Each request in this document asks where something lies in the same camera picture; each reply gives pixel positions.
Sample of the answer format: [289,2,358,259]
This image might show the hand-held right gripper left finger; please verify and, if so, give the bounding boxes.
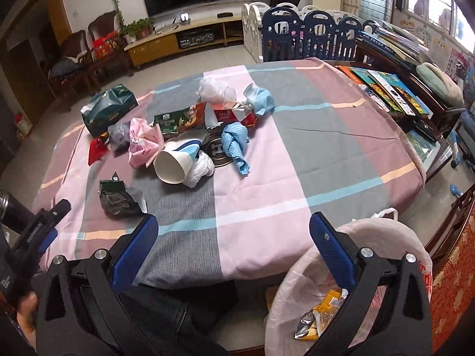
[35,215,160,356]

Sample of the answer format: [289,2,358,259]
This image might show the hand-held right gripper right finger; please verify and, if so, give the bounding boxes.
[308,211,433,356]

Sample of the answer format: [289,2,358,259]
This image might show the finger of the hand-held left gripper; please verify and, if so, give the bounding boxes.
[35,199,72,228]
[36,226,60,257]

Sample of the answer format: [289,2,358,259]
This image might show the dark packet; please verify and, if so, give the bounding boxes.
[99,171,148,217]

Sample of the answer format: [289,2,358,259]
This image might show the white plastic trash bag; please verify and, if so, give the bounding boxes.
[264,208,434,356]

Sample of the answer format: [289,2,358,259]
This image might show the white paper cup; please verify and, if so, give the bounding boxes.
[153,144,197,185]

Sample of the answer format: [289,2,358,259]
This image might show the small white plastic bag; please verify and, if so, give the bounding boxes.
[183,152,216,188]

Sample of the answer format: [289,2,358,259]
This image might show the pink printed bag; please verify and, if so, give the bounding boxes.
[128,117,164,168]

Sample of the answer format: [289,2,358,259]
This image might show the green snack packet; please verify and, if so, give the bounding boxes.
[153,104,208,134]

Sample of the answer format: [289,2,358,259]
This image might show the blue knotted cloth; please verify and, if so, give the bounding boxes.
[221,122,251,177]

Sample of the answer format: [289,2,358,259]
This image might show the blue face mask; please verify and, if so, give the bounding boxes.
[241,83,275,116]

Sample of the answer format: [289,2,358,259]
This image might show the red carton box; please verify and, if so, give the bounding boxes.
[206,102,258,128]

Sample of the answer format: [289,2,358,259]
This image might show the person's left hand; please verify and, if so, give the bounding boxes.
[15,291,39,349]

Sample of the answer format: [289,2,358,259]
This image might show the black metal flask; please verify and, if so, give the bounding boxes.
[0,191,36,232]

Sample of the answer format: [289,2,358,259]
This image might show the yellow snack wrapper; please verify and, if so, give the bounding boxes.
[312,287,349,317]

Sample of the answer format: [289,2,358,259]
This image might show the red wrapper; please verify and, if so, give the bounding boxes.
[88,137,110,166]

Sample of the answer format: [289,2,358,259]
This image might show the person's dark jeans leg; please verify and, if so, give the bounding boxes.
[119,280,238,356]

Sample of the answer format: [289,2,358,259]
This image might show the silver foil wrapper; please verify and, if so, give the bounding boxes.
[294,311,323,341]

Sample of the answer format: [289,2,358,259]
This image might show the red capped bottle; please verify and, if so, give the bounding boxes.
[14,113,33,136]

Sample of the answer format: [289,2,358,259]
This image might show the grey plastic bag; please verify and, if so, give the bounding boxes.
[107,122,132,152]

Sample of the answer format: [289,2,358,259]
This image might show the dark green tissue pack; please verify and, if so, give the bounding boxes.
[81,85,139,138]

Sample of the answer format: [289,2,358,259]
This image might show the plaid bedsheet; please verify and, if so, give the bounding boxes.
[33,57,427,290]

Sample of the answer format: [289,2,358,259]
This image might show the red gold patterned cushion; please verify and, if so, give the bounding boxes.
[430,208,475,353]

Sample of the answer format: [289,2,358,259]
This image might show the dark clothes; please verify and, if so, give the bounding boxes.
[50,57,84,78]

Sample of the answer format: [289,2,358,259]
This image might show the black flat case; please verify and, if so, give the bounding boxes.
[410,119,440,142]

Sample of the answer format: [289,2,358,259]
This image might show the dark wooden armchair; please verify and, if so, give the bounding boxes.
[87,10,130,78]
[45,30,93,101]

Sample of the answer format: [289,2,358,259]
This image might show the blue child's chair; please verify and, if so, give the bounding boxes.
[449,111,475,173]

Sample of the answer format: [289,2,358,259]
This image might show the red gift box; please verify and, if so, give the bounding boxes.
[92,31,125,60]

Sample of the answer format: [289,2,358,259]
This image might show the row of picture books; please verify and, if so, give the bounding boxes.
[336,65,433,117]

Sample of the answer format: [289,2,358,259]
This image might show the dark wooden coffee table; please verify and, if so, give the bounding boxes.
[323,37,464,179]

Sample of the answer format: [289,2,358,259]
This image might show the crumpled white plastic bag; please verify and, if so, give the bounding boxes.
[198,78,237,104]

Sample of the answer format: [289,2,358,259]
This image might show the yellow wooden television cabinet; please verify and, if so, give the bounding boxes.
[124,9,246,69]

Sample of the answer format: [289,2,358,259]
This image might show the potted green plant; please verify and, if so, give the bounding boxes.
[121,18,154,43]

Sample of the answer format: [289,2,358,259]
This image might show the grey green cushion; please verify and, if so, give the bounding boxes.
[416,62,465,108]

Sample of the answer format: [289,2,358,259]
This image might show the dark blue playpen fence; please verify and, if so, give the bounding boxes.
[262,7,375,63]

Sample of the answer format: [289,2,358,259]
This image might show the black audio amplifier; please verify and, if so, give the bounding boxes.
[178,30,216,49]

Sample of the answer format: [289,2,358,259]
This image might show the stack of large books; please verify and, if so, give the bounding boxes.
[356,20,433,63]

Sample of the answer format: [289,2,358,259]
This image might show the white playpen fence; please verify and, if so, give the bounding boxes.
[241,2,357,63]

